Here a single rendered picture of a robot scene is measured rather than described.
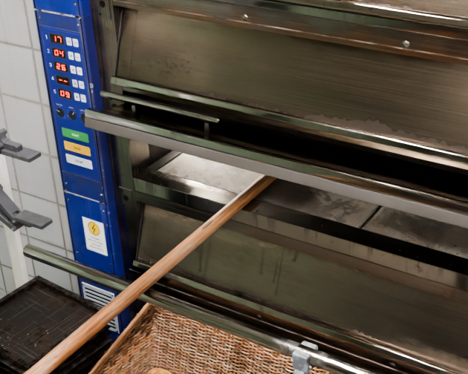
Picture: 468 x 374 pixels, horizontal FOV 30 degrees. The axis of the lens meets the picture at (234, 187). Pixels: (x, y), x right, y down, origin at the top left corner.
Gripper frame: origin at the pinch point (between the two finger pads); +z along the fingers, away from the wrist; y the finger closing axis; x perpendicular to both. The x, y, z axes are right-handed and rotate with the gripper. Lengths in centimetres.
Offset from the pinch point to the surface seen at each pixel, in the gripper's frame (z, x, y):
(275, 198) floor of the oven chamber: 11, -63, 31
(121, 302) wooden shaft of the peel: 7.1, -10.1, 28.6
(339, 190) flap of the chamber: 39, -40, 9
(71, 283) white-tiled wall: -55, -55, 74
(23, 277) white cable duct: -74, -53, 77
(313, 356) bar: 46, -18, 32
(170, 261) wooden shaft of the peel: 7.1, -26.4, 28.6
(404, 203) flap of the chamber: 53, -40, 9
